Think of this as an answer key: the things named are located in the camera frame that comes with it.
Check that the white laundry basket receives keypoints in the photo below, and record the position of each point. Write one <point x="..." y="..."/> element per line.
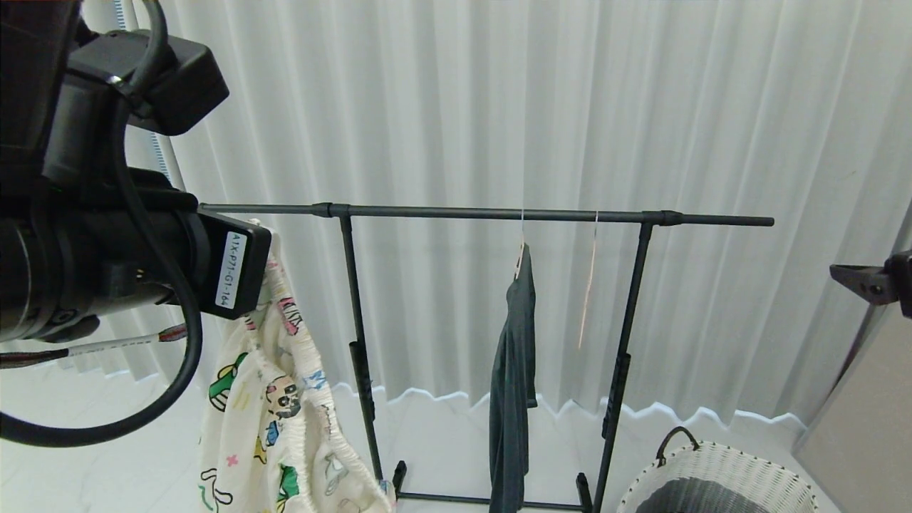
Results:
<point x="712" y="470"/>

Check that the cream printed garment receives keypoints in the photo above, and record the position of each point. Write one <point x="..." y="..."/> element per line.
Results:
<point x="271" y="427"/>

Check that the black clothes rack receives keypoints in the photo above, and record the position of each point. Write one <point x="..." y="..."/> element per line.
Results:
<point x="427" y="212"/>

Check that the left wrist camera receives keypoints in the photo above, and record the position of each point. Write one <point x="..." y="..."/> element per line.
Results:
<point x="164" y="78"/>

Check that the dark grey t-shirt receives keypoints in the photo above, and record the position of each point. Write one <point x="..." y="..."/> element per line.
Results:
<point x="511" y="392"/>

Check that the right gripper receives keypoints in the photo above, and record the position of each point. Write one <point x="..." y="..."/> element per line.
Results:
<point x="901" y="285"/>

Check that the white curtain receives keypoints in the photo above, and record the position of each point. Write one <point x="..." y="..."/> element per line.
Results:
<point x="463" y="107"/>

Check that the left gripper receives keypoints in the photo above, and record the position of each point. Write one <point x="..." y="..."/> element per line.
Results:
<point x="142" y="256"/>

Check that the pink clothes hanger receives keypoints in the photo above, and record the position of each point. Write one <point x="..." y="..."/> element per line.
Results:
<point x="519" y="260"/>
<point x="588" y="299"/>

